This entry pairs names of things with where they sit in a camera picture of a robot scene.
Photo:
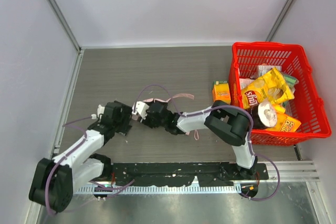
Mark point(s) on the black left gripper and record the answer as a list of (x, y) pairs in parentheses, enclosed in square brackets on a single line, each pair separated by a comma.
[(123, 118)]

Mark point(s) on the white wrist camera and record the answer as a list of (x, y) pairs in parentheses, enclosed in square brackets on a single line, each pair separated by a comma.
[(140, 108), (99, 113)]

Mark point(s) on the green snack packet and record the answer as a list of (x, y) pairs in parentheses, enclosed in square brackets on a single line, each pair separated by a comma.
[(290, 80)]

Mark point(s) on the pink folding umbrella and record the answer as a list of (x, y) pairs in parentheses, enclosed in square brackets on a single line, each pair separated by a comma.
[(179, 95)]

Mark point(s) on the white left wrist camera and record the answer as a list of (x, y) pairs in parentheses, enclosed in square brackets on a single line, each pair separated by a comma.
[(99, 113)]

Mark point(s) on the red plastic basket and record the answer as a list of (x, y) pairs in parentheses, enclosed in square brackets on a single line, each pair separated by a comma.
[(307, 106)]

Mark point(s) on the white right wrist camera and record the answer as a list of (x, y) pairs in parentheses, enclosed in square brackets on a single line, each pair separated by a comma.
[(140, 108)]

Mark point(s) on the white slotted cable duct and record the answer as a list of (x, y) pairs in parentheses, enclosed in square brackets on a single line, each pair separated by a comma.
[(136, 190)]

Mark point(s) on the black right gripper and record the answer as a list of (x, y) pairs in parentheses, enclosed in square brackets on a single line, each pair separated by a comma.
[(148, 116)]

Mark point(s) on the orange green carton box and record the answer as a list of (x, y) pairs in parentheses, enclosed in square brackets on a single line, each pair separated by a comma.
[(221, 92)]

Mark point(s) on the white wrapped packet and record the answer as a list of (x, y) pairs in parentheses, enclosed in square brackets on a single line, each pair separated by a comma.
[(263, 69)]

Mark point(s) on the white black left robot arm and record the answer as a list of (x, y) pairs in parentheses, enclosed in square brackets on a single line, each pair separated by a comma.
[(56, 180)]

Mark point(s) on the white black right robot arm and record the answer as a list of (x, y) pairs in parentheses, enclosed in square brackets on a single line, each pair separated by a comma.
[(231, 124)]

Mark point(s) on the orange snack bag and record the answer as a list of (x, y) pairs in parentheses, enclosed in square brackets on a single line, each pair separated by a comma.
[(285, 123)]

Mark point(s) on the yellow chips bag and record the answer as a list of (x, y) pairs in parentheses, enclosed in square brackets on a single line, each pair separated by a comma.
[(271, 87)]

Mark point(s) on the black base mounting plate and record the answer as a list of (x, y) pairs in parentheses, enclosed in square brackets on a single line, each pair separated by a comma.
[(179, 174)]

